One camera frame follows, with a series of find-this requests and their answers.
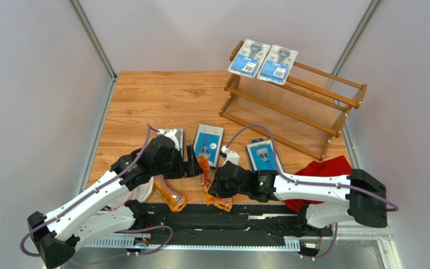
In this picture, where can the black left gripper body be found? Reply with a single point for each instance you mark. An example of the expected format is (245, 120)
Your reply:
(173, 168)

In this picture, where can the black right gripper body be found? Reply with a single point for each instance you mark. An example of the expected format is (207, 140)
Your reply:
(218, 182)

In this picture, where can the orange Bic razor bag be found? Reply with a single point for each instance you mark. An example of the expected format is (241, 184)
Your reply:
(205, 179)
(223, 203)
(175, 200)

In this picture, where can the clear blister razor pack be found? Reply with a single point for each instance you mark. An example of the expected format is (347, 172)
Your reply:
(277, 65)
(249, 58)

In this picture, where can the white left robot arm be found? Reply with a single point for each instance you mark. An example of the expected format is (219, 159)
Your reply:
(59, 234)

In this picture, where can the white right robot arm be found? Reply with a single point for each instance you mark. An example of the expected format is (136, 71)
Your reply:
(357, 196)

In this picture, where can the wooden two-tier shelf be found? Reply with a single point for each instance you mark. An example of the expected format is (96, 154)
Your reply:
(307, 113)

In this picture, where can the blue Harry's razor box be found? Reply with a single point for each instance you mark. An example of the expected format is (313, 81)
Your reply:
(207, 143)
(260, 155)
(179, 135)

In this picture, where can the red cloth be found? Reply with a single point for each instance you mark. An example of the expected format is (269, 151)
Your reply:
(329, 168)

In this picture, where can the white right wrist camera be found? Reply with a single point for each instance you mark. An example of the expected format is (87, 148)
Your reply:
(229, 156)

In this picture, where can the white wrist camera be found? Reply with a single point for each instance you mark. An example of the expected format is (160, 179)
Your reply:
(229, 156)
(161, 132)

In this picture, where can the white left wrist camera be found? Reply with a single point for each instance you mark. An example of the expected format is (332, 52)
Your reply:
(161, 132)

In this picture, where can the aluminium slotted rail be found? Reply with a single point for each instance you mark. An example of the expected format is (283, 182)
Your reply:
(131, 242)

